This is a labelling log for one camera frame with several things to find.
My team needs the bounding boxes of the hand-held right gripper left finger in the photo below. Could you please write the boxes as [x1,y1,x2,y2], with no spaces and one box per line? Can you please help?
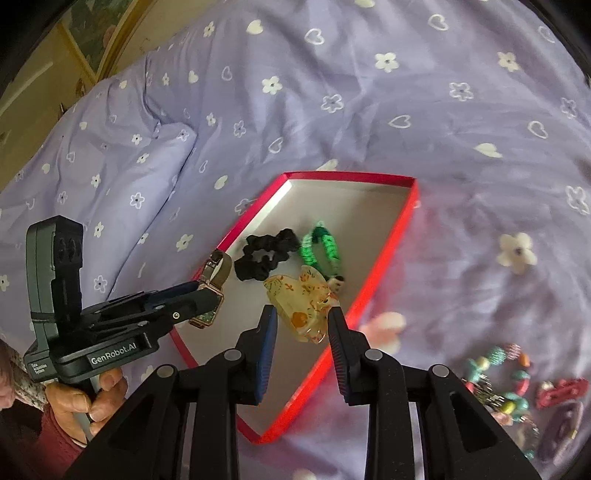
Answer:
[65,305,280,480]

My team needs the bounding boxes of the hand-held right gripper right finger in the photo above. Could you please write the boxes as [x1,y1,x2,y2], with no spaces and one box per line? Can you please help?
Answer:
[327,305,543,480]

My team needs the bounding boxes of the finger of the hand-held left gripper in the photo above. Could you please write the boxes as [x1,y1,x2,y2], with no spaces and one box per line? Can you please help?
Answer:
[137,290,221,345]
[98,281,204,320]

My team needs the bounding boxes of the gold green-faced wristwatch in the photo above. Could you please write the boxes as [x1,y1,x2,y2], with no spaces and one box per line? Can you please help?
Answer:
[189,248,233,329]

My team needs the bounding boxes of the yellow floral hair claw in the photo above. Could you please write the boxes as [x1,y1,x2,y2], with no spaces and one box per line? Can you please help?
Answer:
[263,264,345,344]

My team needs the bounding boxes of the silver chain bracelet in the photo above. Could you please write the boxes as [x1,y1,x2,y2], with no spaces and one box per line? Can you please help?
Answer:
[462,376,513,416]

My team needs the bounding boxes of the colourful beaded bracelet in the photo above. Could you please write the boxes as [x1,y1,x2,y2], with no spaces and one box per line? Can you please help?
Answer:
[462,344,537,416]

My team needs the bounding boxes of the pale blue crystal bead bracelet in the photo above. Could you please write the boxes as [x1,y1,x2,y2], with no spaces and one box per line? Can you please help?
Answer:
[502,413,542,462]

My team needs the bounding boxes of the purple bow hair tie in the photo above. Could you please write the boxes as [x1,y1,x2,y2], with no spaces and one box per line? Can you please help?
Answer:
[537,401,585,463]

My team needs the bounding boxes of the person's left forearm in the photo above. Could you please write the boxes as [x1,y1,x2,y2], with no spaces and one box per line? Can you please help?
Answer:
[0,401,86,480]

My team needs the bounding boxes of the person's left hand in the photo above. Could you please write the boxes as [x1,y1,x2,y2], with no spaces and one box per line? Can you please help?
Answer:
[44,368,129,445]

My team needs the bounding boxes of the black fabric scrunchie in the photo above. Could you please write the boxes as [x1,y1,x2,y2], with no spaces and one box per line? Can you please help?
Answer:
[234,228,300,281]

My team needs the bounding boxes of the person's floral clothing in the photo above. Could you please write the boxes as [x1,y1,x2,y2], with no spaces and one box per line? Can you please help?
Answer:
[0,339,48,411]

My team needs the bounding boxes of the pink hair clip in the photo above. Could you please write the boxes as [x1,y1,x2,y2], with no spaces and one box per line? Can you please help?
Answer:
[536,376,590,410]

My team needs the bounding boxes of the purple flower print blanket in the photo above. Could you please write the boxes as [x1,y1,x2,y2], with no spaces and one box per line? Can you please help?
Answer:
[0,0,591,480]

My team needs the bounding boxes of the green braided bracelet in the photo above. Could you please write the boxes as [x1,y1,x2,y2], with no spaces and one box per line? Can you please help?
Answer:
[300,222,346,295]

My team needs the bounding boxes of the framed wall picture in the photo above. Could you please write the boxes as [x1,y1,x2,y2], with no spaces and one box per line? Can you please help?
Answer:
[58,0,141,81]

